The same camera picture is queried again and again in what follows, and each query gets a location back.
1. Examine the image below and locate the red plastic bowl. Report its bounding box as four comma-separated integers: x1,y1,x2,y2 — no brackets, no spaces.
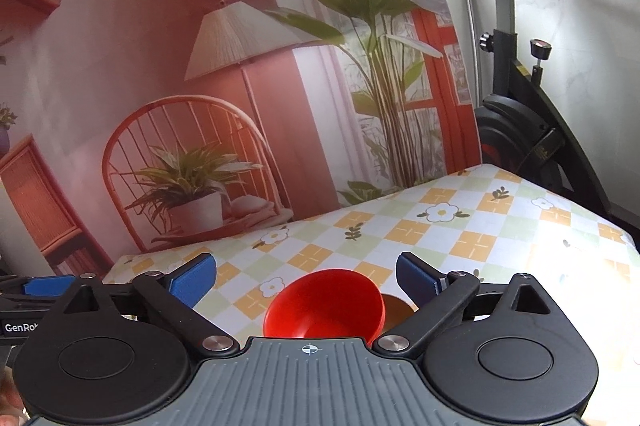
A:
262,269,386,344

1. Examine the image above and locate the printed room backdrop cloth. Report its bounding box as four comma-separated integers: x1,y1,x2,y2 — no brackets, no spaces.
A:
1,0,480,276

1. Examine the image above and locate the black exercise bike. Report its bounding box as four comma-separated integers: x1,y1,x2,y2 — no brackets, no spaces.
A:
475,0,611,218

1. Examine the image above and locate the checkered floral tablecloth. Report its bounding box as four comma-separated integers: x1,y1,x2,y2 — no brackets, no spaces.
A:
107,165,639,339

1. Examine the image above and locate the orange plate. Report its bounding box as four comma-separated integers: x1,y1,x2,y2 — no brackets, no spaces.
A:
382,294,416,334

